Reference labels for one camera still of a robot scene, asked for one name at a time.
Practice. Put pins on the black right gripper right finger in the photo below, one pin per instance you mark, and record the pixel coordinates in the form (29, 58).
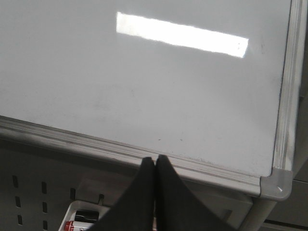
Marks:
(177, 209)

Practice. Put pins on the black capped marker in tray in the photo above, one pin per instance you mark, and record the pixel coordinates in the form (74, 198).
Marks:
(86, 216)

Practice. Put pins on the red capped marker in tray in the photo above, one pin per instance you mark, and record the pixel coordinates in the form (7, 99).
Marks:
(77, 226)

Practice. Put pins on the grey perforated metal panel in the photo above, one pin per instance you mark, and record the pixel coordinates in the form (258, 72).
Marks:
(37, 185)

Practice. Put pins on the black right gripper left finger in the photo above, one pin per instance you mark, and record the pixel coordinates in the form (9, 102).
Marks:
(134, 210)

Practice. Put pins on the white whiteboard with aluminium frame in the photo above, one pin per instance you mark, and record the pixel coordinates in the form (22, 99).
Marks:
(212, 84)

